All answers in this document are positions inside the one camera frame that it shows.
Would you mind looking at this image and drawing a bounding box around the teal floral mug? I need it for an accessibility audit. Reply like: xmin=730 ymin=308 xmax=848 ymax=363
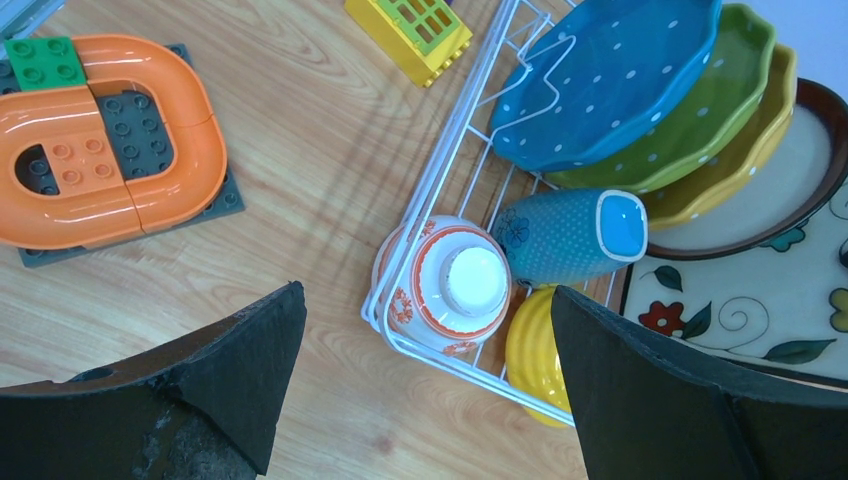
xmin=491 ymin=188 xmax=648 ymax=289

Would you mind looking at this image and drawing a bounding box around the yellow green toy block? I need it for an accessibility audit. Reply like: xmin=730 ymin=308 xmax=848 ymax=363
xmin=344 ymin=0 xmax=472 ymax=88

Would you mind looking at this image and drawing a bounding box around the round red rimmed plate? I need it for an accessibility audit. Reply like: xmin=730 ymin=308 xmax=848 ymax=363
xmin=648 ymin=79 xmax=847 ymax=261

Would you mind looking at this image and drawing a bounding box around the white wire dish rack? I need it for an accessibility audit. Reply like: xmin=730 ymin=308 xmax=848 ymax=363
xmin=361 ymin=1 xmax=576 ymax=425

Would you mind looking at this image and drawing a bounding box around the yellow ribbed bowl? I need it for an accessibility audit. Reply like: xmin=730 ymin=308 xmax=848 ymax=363
xmin=505 ymin=288 xmax=571 ymax=413

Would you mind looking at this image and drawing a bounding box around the blue polka dot plate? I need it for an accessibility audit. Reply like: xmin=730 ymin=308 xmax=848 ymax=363
xmin=490 ymin=0 xmax=722 ymax=172

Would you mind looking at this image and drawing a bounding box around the green polka dot plate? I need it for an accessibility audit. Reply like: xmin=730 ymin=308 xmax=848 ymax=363
xmin=544 ymin=3 xmax=776 ymax=195

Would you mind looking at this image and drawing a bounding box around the square floral plate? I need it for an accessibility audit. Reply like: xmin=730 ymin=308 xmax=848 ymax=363
xmin=620 ymin=187 xmax=847 ymax=388

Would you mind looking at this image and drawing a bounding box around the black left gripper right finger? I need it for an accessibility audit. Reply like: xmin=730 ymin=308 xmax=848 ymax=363
xmin=551 ymin=286 xmax=847 ymax=479

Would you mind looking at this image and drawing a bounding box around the yellow polka dot plate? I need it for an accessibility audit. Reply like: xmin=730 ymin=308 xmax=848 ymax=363
xmin=642 ymin=44 xmax=797 ymax=232

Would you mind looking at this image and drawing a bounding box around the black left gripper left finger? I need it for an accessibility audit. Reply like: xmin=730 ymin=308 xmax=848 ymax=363
xmin=1 ymin=281 xmax=307 ymax=479

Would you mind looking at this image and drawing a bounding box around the white orange patterned bowl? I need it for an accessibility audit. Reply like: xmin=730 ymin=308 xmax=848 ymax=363
xmin=378 ymin=215 xmax=512 ymax=356

